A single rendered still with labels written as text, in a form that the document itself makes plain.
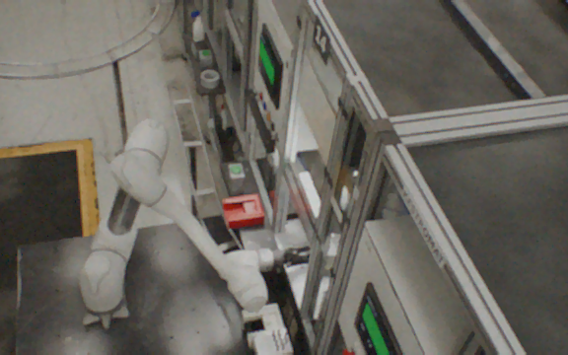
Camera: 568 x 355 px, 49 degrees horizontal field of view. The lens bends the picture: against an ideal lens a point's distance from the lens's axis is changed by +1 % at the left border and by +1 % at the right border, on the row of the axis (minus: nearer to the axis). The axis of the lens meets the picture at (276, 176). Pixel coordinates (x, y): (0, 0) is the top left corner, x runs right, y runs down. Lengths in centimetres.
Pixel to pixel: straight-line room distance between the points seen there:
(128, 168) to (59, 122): 252
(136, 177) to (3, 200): 212
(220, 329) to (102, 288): 51
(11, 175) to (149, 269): 168
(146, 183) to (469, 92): 105
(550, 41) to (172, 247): 177
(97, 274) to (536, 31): 173
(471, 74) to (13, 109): 358
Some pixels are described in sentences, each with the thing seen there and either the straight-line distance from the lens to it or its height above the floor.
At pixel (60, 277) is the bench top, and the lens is 284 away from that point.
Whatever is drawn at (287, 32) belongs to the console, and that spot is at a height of 182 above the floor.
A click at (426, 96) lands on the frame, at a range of 161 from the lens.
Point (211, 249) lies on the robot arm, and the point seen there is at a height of 121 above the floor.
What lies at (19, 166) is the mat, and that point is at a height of 1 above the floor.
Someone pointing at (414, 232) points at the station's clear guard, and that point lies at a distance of 139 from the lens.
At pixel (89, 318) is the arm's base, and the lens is 268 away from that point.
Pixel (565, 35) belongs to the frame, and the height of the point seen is 201.
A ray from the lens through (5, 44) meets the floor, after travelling 536.
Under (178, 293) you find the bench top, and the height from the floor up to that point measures 68.
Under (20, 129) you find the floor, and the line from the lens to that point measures 456.
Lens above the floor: 297
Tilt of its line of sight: 46 degrees down
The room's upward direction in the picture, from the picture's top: 7 degrees clockwise
